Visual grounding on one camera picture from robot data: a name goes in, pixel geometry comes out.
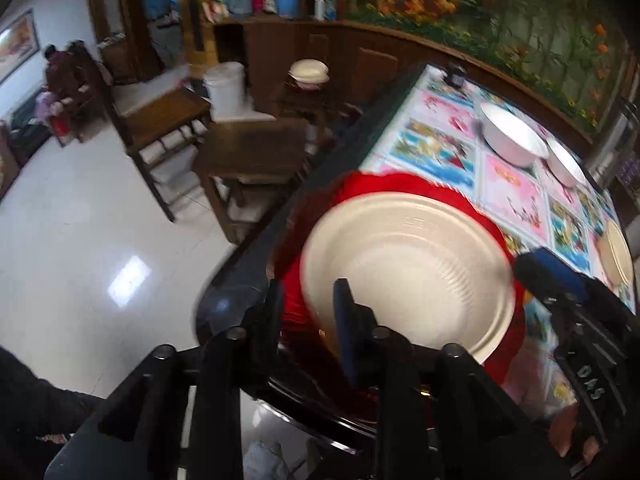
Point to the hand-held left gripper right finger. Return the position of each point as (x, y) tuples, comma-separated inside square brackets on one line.
[(345, 330)]

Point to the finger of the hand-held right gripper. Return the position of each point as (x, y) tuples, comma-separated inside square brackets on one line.
[(550, 272)]

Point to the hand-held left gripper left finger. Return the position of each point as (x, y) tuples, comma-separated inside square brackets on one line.
[(265, 320)]

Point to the cream paper plate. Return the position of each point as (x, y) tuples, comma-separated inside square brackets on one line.
[(617, 255), (410, 260)]

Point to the small white bowl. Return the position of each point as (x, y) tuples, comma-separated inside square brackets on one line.
[(565, 165)]

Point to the large white bowl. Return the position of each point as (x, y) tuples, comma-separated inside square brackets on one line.
[(510, 140)]

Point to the large red scalloped plate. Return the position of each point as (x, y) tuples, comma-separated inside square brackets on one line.
[(385, 182)]

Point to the person's right hand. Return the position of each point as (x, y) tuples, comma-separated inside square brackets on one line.
[(570, 430)]

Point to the colourful printed tablecloth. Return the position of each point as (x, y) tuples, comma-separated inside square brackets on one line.
[(510, 185)]

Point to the small black jar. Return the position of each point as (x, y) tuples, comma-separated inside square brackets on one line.
[(455, 75)]

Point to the small dark wooden stool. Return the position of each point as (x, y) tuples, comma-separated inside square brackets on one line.
[(305, 102)]

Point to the white plastic bucket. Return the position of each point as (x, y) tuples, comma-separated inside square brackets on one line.
[(225, 92)]

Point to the dark red bowl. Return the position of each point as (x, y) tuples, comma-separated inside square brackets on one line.
[(307, 86)]

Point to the person's dark clothing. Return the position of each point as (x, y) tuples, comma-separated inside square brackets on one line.
[(30, 400)]

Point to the cream bowl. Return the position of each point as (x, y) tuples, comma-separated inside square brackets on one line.
[(309, 69)]

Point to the artificial flower display panel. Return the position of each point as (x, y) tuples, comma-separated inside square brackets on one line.
[(500, 20)]

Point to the wooden cabinet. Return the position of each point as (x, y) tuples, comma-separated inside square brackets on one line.
[(360, 60)]

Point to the dark wooden chair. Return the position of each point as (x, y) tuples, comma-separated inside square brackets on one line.
[(92, 90)]

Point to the golden wooden column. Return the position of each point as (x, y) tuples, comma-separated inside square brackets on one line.
[(200, 35)]

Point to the pink cloth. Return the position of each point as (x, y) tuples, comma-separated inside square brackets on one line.
[(47, 105)]

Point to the black sofa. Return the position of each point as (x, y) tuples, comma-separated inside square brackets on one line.
[(25, 130)]

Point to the red packet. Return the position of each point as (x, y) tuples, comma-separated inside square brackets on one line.
[(217, 11)]

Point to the white bottle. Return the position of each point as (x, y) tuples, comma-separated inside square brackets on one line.
[(320, 6)]

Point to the framed wall painting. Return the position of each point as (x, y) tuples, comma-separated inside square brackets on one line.
[(17, 42)]

